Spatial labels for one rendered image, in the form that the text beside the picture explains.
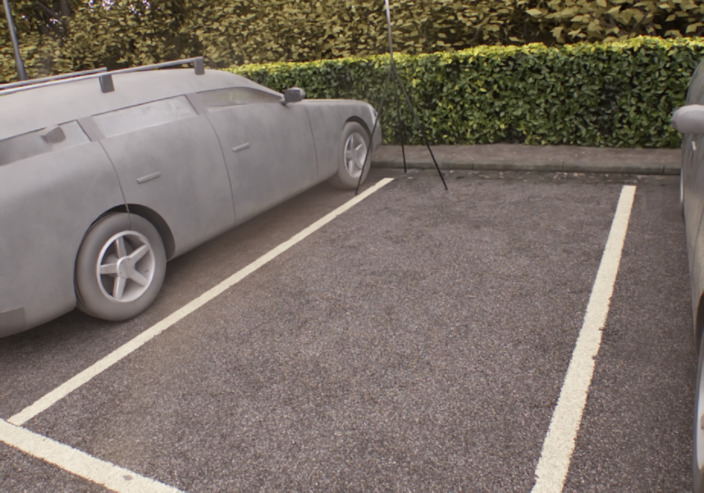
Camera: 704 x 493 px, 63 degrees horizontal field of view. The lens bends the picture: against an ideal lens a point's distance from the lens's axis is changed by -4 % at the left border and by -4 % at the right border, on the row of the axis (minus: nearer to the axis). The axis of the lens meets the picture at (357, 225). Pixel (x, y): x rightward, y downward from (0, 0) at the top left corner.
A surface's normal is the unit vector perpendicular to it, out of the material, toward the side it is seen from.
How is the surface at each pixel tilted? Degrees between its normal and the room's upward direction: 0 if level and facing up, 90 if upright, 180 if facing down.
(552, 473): 0
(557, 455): 0
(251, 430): 0
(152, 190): 83
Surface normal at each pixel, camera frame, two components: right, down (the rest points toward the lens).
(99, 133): 0.63, -0.51
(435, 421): -0.11, -0.94
